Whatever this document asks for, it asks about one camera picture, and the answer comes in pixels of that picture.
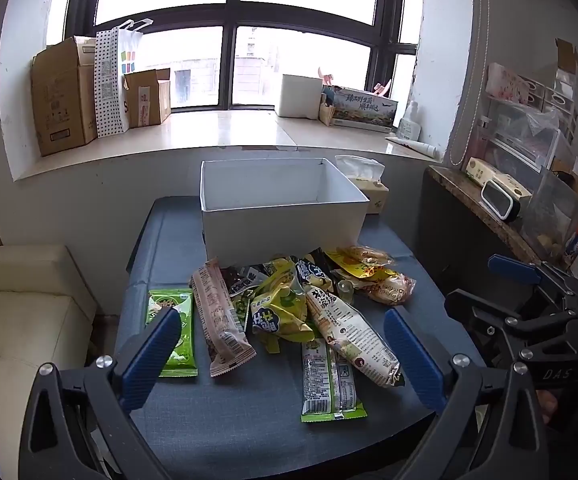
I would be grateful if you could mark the dark snack packet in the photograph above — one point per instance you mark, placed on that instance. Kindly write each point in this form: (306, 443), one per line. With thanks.
(236, 280)

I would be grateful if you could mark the blue yellow chips packet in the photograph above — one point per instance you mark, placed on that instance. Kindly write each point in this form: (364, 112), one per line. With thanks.
(279, 315)

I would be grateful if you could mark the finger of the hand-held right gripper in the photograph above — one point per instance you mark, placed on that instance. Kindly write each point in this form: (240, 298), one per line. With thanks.
(484, 312)
(514, 266)

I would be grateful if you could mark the clear bread packet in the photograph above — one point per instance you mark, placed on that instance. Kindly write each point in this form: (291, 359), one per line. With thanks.
(389, 287)

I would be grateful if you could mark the white lotion bottle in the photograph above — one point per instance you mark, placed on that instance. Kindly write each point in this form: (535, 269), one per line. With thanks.
(409, 125)

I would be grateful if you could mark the black window frame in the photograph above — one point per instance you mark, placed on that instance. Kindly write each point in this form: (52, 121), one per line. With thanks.
(228, 15)

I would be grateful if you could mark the yellow green snack packet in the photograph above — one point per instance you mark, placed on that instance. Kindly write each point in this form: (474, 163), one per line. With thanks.
(279, 272)

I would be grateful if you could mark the clear plastic container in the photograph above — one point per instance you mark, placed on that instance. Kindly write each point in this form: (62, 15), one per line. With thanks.
(551, 210)

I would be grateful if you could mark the white cardboard box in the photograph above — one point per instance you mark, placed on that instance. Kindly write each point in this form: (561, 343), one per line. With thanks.
(279, 230)

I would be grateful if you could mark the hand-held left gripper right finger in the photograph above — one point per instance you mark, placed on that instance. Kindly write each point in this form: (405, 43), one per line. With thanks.
(411, 355)

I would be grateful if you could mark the brown stone counter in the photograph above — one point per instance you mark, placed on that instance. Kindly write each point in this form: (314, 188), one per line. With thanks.
(464, 200)

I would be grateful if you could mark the blue table cloth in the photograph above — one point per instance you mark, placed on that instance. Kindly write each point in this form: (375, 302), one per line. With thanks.
(249, 425)

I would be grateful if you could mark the cream sofa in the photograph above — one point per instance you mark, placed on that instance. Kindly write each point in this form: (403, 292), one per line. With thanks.
(24, 320)

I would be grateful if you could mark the dotted white paper bag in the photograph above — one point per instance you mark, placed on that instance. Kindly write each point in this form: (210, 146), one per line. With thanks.
(111, 85)

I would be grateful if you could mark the beige tissue pack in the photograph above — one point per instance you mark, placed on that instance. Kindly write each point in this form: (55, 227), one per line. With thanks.
(371, 195)

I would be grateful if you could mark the white tube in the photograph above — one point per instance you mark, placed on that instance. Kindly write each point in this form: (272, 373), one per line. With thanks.
(419, 146)

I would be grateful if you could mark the clear jelly cup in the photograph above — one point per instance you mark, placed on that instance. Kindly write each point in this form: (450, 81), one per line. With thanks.
(345, 291)

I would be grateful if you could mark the long printed carton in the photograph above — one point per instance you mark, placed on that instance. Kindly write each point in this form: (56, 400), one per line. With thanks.
(364, 110)

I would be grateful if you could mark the black yellow snack packet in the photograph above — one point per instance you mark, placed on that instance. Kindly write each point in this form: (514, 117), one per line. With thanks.
(314, 272)

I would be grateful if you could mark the pink white packet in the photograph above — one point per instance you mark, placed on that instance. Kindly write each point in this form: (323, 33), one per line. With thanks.
(509, 82)

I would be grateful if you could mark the person's right hand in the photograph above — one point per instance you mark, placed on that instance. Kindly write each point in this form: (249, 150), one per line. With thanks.
(549, 407)

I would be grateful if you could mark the long white snack packet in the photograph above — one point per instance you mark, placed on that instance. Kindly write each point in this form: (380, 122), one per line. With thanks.
(354, 335)

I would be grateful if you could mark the white alarm clock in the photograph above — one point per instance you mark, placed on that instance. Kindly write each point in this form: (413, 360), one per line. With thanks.
(500, 200)

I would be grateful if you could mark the small brown box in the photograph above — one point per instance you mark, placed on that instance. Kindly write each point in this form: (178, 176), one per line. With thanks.
(326, 110)

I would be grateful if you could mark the green pea snack packet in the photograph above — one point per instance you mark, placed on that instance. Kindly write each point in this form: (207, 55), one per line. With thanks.
(241, 310)

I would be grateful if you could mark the beige orange snack packet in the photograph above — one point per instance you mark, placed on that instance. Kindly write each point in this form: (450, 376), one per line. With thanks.
(369, 255)

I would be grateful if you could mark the green white snack packet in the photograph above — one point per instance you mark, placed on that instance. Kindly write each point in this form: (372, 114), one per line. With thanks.
(326, 385)

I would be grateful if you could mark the clear plastic drawer organizer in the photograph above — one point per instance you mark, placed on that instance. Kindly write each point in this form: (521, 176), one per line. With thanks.
(519, 140)

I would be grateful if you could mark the large brown cardboard box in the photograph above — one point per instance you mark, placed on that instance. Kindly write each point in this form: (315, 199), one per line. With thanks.
(61, 100)

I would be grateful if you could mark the small open cardboard box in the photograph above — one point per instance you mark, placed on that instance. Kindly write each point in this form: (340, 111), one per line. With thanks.
(146, 100)

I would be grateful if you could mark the pink long snack packet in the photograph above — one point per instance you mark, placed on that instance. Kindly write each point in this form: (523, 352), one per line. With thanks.
(219, 320)

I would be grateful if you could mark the plain white box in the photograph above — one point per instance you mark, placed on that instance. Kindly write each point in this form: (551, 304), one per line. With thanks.
(296, 97)

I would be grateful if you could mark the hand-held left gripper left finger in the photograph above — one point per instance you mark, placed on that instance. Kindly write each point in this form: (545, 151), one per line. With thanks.
(151, 355)

